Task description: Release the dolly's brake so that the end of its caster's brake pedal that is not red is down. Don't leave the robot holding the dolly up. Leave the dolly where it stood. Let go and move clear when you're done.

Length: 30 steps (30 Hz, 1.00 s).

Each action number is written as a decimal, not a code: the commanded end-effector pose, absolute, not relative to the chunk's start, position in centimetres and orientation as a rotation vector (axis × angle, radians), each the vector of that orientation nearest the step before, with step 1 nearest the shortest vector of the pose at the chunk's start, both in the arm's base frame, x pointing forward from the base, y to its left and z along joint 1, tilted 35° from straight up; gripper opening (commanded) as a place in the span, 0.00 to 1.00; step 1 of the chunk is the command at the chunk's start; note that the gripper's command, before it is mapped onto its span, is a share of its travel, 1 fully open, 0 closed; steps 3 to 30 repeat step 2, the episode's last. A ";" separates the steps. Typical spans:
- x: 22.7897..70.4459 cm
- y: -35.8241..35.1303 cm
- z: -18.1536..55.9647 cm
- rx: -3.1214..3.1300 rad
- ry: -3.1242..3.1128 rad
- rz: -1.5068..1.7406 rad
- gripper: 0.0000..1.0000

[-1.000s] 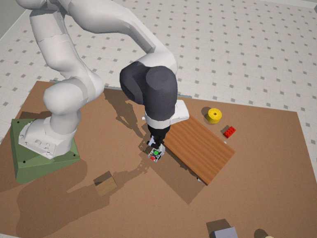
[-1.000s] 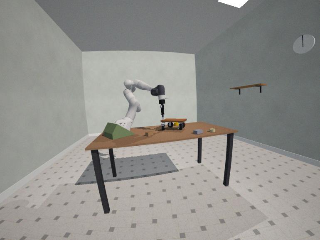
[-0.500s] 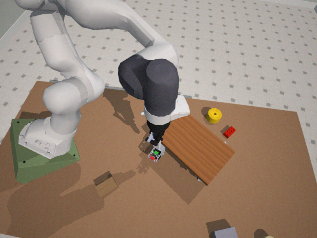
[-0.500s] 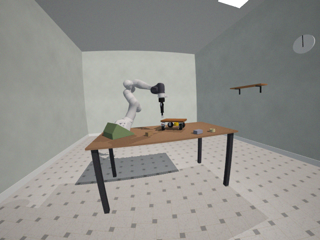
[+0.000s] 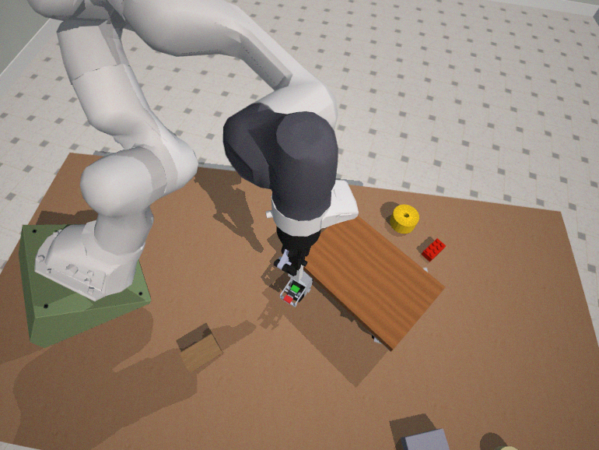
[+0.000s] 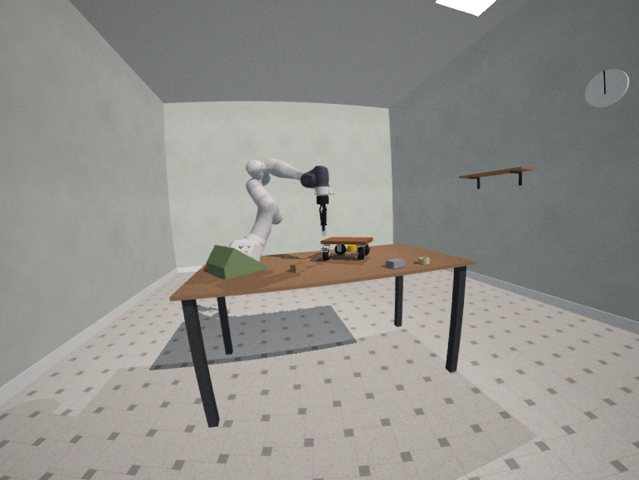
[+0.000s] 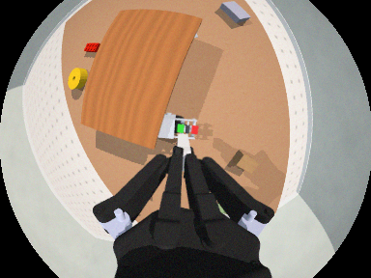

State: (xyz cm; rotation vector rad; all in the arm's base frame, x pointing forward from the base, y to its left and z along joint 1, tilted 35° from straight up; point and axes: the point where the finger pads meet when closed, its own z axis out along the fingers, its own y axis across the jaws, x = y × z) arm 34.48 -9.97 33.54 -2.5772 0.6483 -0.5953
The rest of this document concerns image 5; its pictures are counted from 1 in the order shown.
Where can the red toy brick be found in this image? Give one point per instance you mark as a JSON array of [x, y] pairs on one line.
[[433, 250]]

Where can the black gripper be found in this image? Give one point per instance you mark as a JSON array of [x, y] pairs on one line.
[[294, 250]]

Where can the yellow short cylinder with center hole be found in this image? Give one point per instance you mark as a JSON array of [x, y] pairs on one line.
[[404, 219]]

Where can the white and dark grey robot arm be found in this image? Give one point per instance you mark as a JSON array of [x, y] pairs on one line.
[[284, 142]]

